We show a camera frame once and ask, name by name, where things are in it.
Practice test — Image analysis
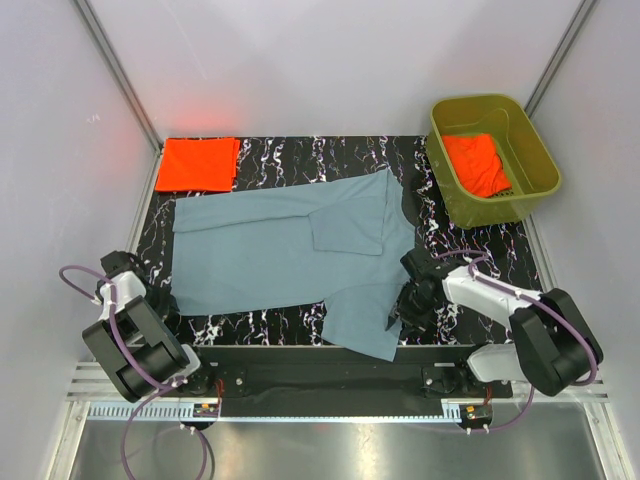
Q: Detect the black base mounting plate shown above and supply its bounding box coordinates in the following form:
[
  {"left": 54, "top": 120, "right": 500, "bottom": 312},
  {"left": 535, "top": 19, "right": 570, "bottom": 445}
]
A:
[{"left": 194, "top": 346, "right": 509, "bottom": 397}]

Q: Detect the orange connector box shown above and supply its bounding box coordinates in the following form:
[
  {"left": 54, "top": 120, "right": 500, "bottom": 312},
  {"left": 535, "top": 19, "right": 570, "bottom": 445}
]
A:
[
  {"left": 193, "top": 403, "right": 220, "bottom": 418},
  {"left": 461, "top": 404, "right": 493, "bottom": 421}
]

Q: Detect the right aluminium corner post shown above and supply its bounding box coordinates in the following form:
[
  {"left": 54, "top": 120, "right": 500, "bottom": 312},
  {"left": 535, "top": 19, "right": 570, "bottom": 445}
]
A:
[{"left": 524, "top": 0, "right": 600, "bottom": 119}]

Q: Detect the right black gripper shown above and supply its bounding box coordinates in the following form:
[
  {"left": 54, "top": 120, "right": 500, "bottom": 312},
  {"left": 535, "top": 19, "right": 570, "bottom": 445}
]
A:
[{"left": 387, "top": 281, "right": 441, "bottom": 339}]

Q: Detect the aluminium frame rail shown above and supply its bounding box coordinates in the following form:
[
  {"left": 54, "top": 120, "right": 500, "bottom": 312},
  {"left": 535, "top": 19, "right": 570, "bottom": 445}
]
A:
[{"left": 66, "top": 363, "right": 609, "bottom": 424}]

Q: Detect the aluminium corner post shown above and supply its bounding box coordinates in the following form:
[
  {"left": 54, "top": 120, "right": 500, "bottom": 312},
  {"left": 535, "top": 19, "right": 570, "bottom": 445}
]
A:
[
  {"left": 524, "top": 0, "right": 600, "bottom": 119},
  {"left": 69, "top": 0, "right": 166, "bottom": 161}
]

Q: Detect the left orange connector box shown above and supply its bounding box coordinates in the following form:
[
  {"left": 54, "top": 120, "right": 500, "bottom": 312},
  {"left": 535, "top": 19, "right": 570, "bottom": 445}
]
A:
[{"left": 193, "top": 403, "right": 220, "bottom": 418}]

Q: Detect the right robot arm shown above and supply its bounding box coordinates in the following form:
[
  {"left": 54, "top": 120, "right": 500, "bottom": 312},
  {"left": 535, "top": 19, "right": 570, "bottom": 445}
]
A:
[{"left": 388, "top": 248, "right": 603, "bottom": 397}]

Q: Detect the right orange connector box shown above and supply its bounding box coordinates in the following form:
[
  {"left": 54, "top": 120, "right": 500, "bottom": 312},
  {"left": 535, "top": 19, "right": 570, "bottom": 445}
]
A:
[{"left": 461, "top": 404, "right": 493, "bottom": 421}]

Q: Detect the orange t-shirt in bin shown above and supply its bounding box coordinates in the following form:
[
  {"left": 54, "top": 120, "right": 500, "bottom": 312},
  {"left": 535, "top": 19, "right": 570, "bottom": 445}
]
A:
[{"left": 442, "top": 134, "right": 512, "bottom": 198}]

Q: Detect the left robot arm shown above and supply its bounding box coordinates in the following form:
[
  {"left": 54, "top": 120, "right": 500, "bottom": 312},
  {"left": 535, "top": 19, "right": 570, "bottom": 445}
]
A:
[{"left": 82, "top": 251, "right": 216, "bottom": 403}]

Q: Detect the grey-blue t-shirt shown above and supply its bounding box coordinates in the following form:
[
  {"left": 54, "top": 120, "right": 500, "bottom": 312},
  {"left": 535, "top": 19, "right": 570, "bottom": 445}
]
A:
[{"left": 171, "top": 169, "right": 415, "bottom": 361}]

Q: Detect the left aluminium corner post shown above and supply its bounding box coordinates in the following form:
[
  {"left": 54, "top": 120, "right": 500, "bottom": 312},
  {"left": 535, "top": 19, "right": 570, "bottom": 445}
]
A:
[{"left": 69, "top": 0, "right": 166, "bottom": 161}]

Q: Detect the olive green plastic bin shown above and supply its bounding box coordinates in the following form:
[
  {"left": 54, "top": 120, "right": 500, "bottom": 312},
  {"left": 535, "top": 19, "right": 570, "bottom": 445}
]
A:
[{"left": 426, "top": 94, "right": 562, "bottom": 229}]

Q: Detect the folded orange t-shirt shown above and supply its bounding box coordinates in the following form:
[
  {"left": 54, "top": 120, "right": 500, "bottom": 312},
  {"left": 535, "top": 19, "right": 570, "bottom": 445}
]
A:
[{"left": 154, "top": 137, "right": 241, "bottom": 193}]

